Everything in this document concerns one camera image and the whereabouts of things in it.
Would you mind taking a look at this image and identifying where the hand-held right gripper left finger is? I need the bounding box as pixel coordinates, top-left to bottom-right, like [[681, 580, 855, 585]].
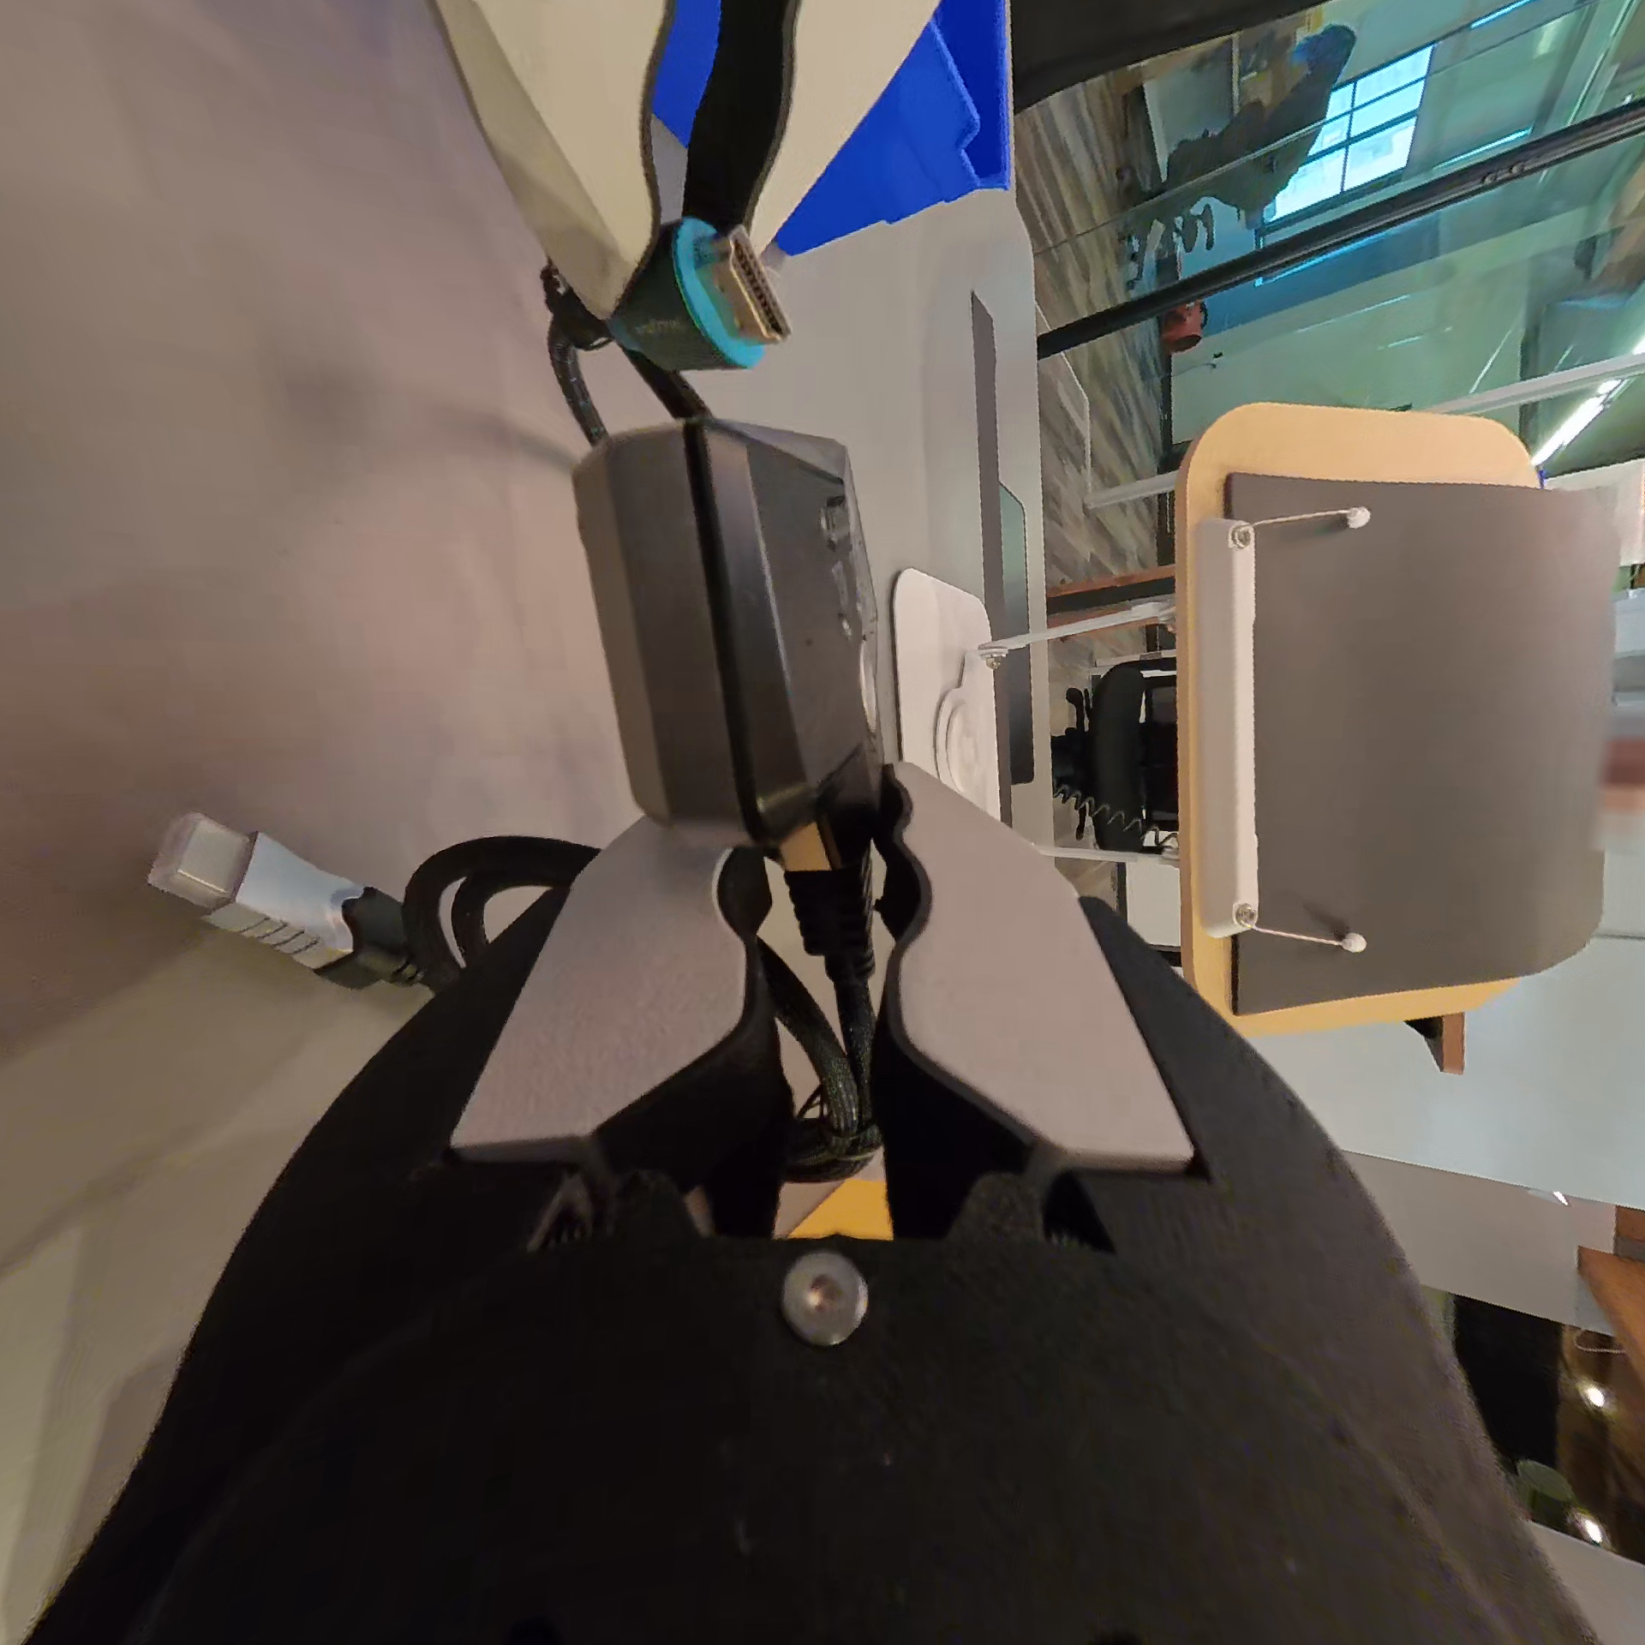
[[450, 819, 793, 1228]]

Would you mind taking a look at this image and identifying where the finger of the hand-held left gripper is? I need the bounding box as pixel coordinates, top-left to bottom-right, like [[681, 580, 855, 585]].
[[431, 0, 679, 319], [685, 0, 951, 256]]

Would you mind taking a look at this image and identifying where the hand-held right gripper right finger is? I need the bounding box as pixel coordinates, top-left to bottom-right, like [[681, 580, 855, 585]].
[[872, 762, 1199, 1238]]

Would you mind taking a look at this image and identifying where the black cable with gold-tipped plug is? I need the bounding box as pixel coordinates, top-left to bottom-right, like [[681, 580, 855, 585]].
[[758, 768, 902, 1176]]

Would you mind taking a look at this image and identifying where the black cable with teal plugs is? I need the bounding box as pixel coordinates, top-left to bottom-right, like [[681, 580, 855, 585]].
[[606, 214, 793, 423]]

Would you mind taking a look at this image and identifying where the grey usb hub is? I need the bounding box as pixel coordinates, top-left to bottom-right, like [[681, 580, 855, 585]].
[[572, 417, 891, 842]]

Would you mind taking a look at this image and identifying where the blue flat object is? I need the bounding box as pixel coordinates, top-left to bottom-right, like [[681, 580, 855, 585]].
[[649, 0, 1018, 259]]

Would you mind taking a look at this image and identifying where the black office chair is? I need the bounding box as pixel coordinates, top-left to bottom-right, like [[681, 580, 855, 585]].
[[1054, 660, 1182, 852]]

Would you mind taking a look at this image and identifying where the white charging pad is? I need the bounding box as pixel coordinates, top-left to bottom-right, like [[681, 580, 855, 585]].
[[891, 564, 1006, 823]]

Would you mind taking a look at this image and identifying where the wooden board with dark plate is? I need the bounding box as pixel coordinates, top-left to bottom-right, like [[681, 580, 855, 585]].
[[1176, 401, 1619, 1045]]

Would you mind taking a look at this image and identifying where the black braided cable silver plug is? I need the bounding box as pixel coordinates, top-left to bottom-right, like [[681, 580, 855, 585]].
[[148, 262, 619, 997]]

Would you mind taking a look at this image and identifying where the black metal rail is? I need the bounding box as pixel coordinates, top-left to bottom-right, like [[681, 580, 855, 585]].
[[1035, 99, 1645, 361]]

